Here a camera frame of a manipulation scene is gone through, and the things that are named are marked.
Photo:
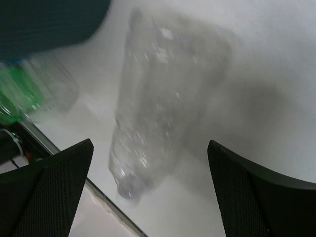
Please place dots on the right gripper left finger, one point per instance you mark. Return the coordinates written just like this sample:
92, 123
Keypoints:
41, 199

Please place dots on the Pocari Sweat clear bottle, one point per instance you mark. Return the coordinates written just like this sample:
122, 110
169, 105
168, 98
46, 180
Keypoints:
56, 91

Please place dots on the green plastic soda bottle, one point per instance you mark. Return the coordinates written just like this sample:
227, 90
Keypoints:
20, 95

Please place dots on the clear crushed plastic bottle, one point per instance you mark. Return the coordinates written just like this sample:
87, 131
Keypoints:
171, 63

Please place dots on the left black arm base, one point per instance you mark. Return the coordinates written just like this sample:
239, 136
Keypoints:
22, 143

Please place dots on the dark teal plastic bin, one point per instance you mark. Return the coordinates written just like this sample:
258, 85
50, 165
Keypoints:
30, 26

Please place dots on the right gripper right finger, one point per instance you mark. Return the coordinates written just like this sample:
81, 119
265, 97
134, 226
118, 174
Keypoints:
255, 201

